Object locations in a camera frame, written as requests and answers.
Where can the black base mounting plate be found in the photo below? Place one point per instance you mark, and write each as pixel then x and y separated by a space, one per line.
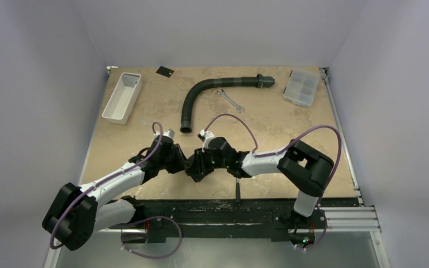
pixel 272 218

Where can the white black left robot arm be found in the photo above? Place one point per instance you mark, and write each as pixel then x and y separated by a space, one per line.
pixel 78 211

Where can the silver wrench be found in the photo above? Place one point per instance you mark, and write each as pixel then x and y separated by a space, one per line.
pixel 239 108

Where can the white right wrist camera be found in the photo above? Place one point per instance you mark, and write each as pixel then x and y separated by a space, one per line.
pixel 206 137

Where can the clear plastic organizer box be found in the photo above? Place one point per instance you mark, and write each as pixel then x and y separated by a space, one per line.
pixel 301 87

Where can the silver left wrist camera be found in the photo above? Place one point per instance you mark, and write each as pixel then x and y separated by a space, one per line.
pixel 170 133

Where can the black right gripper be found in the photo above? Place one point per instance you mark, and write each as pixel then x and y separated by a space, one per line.
pixel 203 164

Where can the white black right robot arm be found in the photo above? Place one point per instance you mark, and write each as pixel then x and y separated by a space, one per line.
pixel 307 168

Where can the black handled hammer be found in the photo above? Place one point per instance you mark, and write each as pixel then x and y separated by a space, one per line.
pixel 237 191

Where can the white plastic tray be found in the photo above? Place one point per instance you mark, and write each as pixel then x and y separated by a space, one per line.
pixel 123 98

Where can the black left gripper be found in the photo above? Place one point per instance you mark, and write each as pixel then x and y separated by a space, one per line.
pixel 182 163

